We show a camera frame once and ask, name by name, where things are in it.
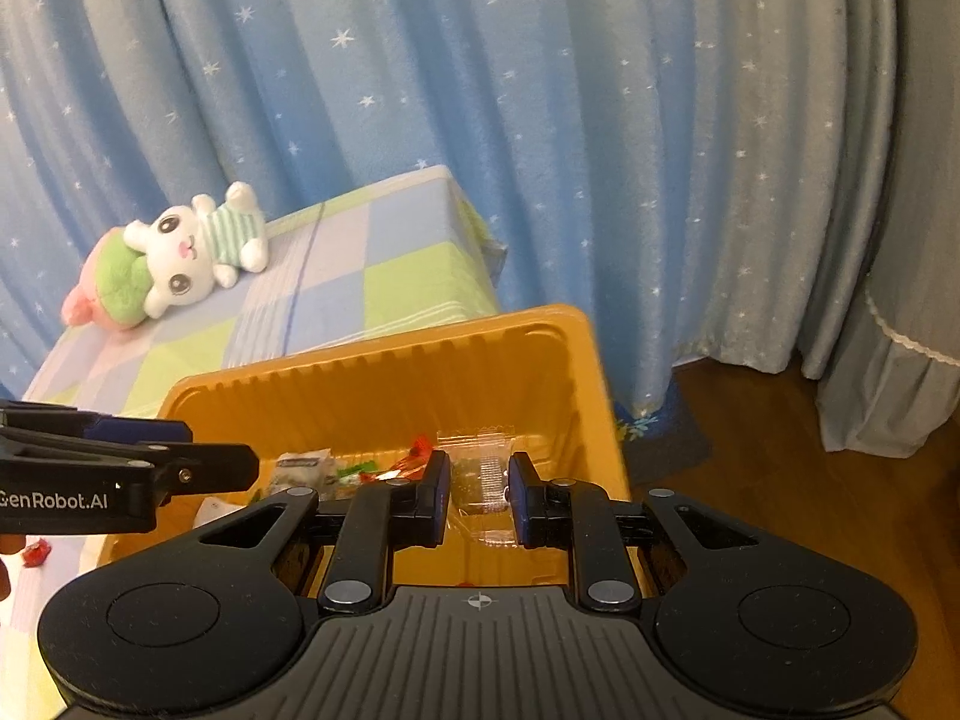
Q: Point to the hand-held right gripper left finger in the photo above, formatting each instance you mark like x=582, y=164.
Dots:
x=442, y=502

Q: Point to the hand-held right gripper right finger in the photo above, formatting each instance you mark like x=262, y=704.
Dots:
x=517, y=502

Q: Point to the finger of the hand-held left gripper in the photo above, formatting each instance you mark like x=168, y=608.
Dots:
x=217, y=465
x=142, y=431

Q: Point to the clear-wrapped brown candy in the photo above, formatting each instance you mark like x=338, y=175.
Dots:
x=480, y=480

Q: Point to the orange plastic tray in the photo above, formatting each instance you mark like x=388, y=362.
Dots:
x=375, y=390

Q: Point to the person's left hand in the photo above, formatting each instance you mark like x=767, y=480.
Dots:
x=6, y=577

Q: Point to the red yellow twisted candy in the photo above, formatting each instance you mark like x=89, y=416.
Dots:
x=412, y=456

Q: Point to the small red twisted candy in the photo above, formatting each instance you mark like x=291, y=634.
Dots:
x=35, y=553

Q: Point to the dark patterned candy packet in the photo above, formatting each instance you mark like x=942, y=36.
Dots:
x=304, y=469

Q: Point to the yellow green candy packet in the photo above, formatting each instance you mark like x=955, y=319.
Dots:
x=354, y=474

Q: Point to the blue floor mat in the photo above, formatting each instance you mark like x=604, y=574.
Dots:
x=664, y=431

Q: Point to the white bunny plush toy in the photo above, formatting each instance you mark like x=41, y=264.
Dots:
x=187, y=247

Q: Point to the blue star curtain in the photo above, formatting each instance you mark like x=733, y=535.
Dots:
x=525, y=127

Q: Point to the grey lace-trimmed cloth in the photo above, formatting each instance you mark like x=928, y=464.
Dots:
x=892, y=397

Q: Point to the grey curtain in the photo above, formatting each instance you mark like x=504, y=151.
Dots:
x=915, y=127

